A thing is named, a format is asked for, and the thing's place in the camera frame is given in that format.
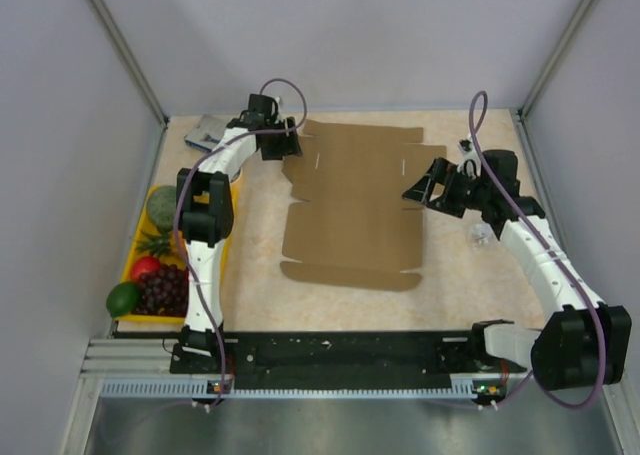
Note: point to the aluminium frame post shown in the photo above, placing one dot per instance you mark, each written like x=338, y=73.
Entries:
x=561, y=49
x=128, y=59

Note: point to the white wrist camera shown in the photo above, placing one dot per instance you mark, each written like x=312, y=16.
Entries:
x=280, y=109
x=468, y=147

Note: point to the red apple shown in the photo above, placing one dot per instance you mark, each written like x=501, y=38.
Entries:
x=144, y=266

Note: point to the blue razor package box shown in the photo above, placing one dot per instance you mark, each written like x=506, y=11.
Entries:
x=206, y=133

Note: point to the orange toy pineapple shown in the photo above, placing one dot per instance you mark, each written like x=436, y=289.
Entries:
x=157, y=244

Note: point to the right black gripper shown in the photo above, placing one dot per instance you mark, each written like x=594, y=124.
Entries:
x=442, y=172

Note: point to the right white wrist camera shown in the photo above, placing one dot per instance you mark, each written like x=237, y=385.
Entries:
x=468, y=147

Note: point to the white slotted cable duct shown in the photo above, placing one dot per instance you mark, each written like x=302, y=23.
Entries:
x=458, y=389

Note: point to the purple grape bunch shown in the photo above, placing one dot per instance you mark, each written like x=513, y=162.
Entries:
x=164, y=292

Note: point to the green lime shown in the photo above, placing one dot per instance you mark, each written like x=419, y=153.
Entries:
x=122, y=299

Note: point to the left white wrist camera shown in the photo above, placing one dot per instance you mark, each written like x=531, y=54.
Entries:
x=280, y=109

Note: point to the clear plastic wrapper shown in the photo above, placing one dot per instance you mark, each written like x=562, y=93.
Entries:
x=481, y=234

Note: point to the brown cardboard box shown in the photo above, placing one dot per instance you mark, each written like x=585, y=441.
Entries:
x=349, y=224

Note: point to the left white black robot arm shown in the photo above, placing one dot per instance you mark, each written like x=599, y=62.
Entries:
x=204, y=218

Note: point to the right aluminium frame post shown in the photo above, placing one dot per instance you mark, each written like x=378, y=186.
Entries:
x=561, y=49

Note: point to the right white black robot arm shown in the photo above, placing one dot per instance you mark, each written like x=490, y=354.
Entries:
x=583, y=338

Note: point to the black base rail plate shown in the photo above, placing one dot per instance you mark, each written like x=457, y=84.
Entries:
x=355, y=360

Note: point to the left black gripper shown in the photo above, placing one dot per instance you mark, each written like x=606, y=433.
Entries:
x=288, y=145

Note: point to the left aluminium frame post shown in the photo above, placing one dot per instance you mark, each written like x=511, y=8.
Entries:
x=128, y=59

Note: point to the green cantaloupe melon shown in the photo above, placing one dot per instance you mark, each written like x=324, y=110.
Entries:
x=161, y=207

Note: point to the blue tape roll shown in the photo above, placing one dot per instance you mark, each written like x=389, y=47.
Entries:
x=236, y=178

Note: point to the yellow plastic tray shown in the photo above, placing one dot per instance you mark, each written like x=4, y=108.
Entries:
x=144, y=224

